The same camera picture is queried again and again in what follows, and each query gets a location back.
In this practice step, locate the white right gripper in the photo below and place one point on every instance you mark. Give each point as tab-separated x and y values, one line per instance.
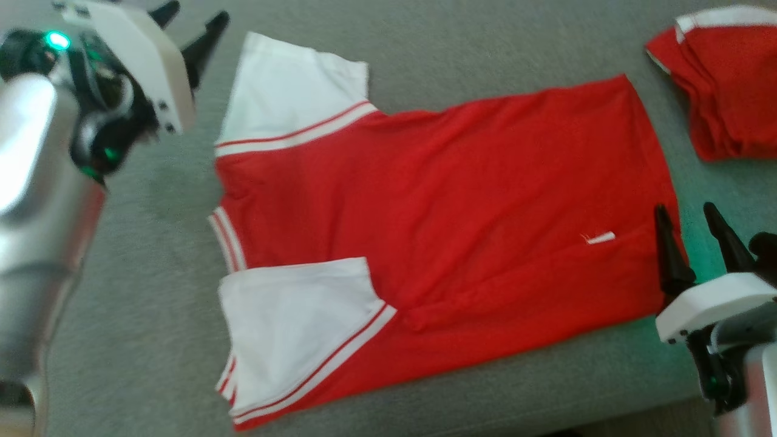
710	303

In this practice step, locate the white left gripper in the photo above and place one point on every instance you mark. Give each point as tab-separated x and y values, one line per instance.
139	60

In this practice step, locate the red and white jersey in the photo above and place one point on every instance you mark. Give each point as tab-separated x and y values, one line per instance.
455	212

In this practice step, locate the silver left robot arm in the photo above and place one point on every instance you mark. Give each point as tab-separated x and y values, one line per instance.
36	243

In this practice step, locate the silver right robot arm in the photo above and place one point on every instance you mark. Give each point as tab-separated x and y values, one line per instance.
759	388

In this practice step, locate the folded red garment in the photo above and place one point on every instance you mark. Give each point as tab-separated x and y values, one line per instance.
728	91

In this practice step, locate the large grey sofa seat cushion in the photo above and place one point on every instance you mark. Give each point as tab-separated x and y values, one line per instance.
152	303

